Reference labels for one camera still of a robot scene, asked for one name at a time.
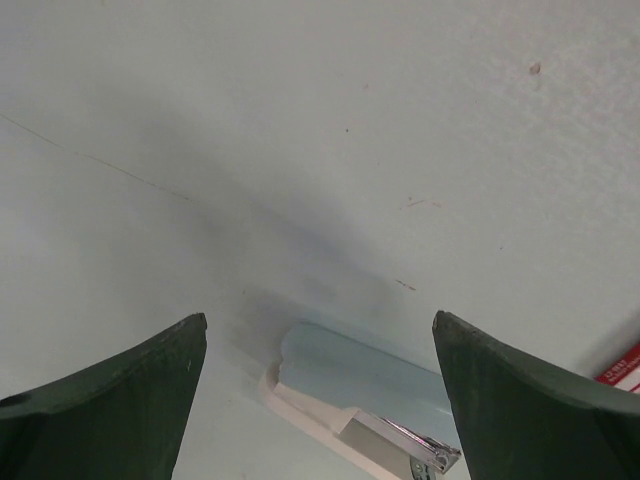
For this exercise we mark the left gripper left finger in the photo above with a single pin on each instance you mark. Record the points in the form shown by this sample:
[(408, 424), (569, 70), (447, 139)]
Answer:
[(121, 418)]

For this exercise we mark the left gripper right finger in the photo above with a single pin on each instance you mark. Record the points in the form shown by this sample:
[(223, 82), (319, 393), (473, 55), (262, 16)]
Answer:
[(520, 417)]

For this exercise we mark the light blue stapler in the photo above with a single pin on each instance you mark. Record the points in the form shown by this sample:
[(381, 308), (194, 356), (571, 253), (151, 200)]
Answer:
[(387, 416)]

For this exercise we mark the red white staple box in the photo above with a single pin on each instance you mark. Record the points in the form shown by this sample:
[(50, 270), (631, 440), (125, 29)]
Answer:
[(624, 373)]

